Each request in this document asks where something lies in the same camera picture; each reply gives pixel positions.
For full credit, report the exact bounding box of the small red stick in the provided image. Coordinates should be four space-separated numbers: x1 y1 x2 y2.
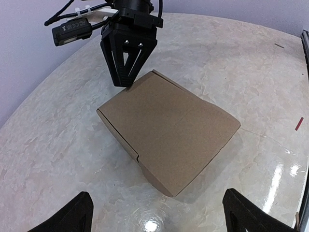
295 117 304 131

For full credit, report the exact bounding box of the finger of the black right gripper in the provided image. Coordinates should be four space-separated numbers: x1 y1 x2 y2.
100 38 116 84
112 30 157 87

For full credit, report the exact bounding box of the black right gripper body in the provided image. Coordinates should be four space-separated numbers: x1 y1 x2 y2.
101 0 163 46

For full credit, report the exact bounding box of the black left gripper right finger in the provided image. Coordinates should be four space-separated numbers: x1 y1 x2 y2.
223 188 297 232

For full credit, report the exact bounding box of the brown cardboard box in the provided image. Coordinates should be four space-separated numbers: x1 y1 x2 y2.
97 70 240 197

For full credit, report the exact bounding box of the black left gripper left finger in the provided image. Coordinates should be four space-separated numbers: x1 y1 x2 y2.
30 191 94 232

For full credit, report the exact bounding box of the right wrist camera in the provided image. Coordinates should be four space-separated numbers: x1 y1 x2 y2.
52 18 93 46

